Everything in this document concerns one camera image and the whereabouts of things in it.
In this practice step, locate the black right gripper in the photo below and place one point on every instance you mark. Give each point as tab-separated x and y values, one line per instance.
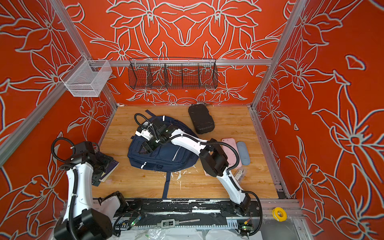
145	146

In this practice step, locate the white wire mesh basket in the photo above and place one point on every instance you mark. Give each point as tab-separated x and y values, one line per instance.
84	80

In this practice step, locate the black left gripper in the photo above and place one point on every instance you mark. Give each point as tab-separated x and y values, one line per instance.
105	159

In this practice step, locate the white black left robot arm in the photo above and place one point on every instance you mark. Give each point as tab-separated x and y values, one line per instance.
85	168

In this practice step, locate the navy blue student backpack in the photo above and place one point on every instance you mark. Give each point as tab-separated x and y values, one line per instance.
168	158

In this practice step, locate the yellow tape roll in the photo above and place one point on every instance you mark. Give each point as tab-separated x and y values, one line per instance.
279	214

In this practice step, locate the black wire wall basket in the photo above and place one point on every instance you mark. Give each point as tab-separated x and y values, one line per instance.
177	74

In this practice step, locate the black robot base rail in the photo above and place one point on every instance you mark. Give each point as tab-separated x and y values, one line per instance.
221	207

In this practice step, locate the brown bent metal bar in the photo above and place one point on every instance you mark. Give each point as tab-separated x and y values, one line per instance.
59	222

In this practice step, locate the black hard zip case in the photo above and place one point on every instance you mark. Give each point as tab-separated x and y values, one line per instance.
202	120

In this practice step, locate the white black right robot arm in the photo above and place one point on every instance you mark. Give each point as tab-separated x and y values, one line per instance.
217	158

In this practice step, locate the grey blue glasses case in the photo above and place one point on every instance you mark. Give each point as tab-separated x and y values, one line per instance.
243	153

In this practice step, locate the purple notebook yellow label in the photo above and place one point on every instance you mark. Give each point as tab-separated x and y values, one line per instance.
110	168

